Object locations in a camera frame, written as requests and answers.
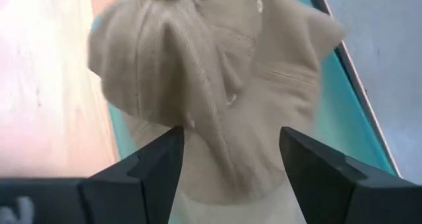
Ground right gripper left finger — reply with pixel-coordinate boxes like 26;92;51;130
78;125;185;224

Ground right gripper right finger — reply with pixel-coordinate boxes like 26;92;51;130
279;126;422;224

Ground beige baseball cap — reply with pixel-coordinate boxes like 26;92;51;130
87;0;347;224

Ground teal plastic tray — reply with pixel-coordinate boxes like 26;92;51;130
90;0;402;179

